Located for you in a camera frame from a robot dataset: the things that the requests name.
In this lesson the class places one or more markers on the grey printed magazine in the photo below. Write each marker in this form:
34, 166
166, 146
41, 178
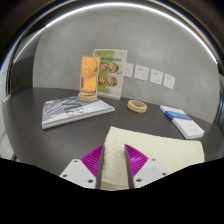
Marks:
73, 110

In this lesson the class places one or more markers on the round wooden tape roll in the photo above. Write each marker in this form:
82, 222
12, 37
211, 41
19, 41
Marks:
137, 106

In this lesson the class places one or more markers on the cream knitted towel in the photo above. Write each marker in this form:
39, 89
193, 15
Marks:
163, 146

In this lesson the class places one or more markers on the white booklet with blue band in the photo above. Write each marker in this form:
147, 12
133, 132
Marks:
176, 115

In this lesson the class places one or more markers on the orange sign on wooden base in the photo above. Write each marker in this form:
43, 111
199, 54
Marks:
89, 75

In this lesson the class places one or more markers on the curved white light strip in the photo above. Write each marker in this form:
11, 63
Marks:
113, 4

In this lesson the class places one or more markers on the white wall socket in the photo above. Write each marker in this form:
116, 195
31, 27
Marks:
129, 70
141, 72
169, 81
156, 76

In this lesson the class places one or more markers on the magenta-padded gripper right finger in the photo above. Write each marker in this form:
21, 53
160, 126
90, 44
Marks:
138, 160

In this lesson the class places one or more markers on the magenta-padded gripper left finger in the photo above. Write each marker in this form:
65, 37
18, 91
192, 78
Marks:
90, 160

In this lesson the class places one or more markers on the green menu stand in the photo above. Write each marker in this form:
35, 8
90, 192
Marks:
114, 71

